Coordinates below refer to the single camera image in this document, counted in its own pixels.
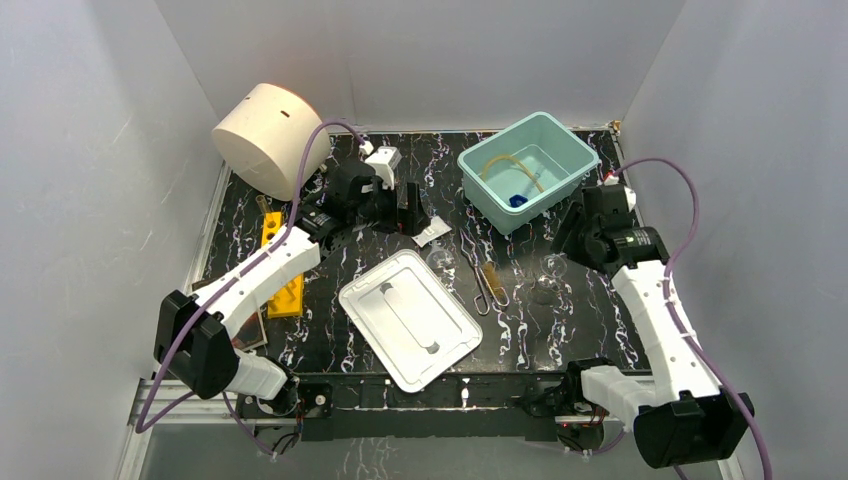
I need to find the white paper packet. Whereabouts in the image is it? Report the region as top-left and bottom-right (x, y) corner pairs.
(412, 215), (452, 247)

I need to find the clear glass beaker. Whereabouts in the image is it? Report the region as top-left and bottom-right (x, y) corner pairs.
(536, 254), (568, 291)

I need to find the clear cylinder blue base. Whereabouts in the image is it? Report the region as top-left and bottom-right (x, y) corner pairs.
(508, 169), (546, 208)

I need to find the teal plastic bin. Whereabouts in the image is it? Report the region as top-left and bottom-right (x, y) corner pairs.
(457, 111), (600, 235)

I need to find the tan rubber tube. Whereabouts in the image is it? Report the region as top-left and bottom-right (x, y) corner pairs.
(479, 154), (545, 193)

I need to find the glass test tube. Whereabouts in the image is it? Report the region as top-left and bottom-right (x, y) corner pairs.
(255, 194), (272, 215)

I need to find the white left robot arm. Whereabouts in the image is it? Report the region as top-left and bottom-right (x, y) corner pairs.
(154, 160), (430, 416)

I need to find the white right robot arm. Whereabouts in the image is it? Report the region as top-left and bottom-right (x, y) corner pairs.
(523, 185), (754, 469)

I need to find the wooden test tube clamp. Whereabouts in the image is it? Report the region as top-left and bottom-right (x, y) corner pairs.
(482, 262), (510, 308)

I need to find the white bin lid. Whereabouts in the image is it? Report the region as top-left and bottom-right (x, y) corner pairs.
(338, 249), (483, 393)

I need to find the cream cylindrical drum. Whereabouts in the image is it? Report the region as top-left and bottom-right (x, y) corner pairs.
(211, 83), (331, 201)

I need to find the yellow test tube rack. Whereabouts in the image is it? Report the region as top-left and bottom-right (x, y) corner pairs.
(260, 210), (304, 319)

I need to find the dark book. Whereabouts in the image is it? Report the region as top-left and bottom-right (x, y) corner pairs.
(231, 305), (268, 352)

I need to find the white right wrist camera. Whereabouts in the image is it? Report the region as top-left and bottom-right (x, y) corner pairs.
(598, 171), (637, 212)

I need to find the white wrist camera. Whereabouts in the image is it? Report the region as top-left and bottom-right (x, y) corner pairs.
(359, 141), (401, 190)
(598, 171), (637, 212)

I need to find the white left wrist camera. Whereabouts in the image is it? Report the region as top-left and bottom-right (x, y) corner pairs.
(359, 141), (401, 190)

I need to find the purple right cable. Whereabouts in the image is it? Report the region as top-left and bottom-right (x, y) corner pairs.
(612, 157), (774, 480)

